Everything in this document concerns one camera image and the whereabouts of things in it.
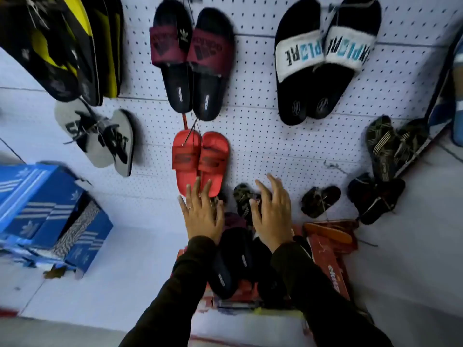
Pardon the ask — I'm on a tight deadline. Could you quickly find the person's right hand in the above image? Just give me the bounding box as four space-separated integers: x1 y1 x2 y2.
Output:
249 173 294 253

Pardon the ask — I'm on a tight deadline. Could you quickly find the person's left hand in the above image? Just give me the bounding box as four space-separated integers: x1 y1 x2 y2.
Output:
178 178 225 245

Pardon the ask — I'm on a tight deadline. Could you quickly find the person's left forearm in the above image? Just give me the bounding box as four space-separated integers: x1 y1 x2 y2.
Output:
119 236 218 347

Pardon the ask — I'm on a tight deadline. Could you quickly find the person's right forearm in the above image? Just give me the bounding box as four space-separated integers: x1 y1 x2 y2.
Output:
271 242 395 347

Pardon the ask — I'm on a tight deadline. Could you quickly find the camouflage patterned sandal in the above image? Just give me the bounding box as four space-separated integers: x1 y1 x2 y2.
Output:
233 183 263 228

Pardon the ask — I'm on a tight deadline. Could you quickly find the red slide sandal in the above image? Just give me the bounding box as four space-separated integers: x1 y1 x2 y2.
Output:
171 129 202 198
197 131 231 198

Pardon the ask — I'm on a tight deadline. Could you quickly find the small dark sandal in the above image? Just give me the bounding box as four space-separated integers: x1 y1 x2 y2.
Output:
300 185 341 219

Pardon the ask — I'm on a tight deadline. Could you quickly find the plain black slide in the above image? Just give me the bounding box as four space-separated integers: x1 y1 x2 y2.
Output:
207 227 254 300

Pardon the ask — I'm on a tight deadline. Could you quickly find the orange slipper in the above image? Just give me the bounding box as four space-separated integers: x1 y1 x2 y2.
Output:
303 222 354 245

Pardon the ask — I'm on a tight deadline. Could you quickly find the grey flip-flop with black print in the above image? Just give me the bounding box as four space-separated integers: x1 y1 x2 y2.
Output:
104 109 135 178
54 99 116 169

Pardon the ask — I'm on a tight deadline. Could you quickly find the red shoe box with white print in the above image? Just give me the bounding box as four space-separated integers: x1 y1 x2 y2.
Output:
306 233 352 301

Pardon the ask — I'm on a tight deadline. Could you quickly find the blue shoe box with grey pattern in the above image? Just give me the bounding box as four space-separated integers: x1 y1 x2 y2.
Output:
46 197 114 279

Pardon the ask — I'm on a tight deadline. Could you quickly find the dark slipper pair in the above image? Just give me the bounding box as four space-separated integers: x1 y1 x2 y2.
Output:
347 172 406 225

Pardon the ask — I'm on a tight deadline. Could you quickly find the dark patterned sandal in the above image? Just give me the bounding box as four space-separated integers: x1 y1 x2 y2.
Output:
365 115 399 182
394 118 430 167

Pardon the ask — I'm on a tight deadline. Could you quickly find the blue striped shoe box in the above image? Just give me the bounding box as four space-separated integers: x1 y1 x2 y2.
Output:
0 163 87 246

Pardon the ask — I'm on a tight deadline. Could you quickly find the black hang tag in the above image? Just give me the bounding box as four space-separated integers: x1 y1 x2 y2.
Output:
177 22 191 52

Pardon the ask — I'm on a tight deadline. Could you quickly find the black and yellow flip-flop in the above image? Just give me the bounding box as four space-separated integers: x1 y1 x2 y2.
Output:
79 0 126 99
0 0 103 107

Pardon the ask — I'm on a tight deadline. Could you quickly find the black metal rack bar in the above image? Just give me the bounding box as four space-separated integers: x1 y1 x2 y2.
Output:
394 29 463 178

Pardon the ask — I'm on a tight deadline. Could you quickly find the black slide with white strap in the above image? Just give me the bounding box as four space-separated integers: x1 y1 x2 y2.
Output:
274 0 325 126
307 0 382 120

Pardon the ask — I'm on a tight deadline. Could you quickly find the black slide with maroon strap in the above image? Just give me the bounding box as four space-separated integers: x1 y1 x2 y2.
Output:
186 7 236 122
149 0 195 114

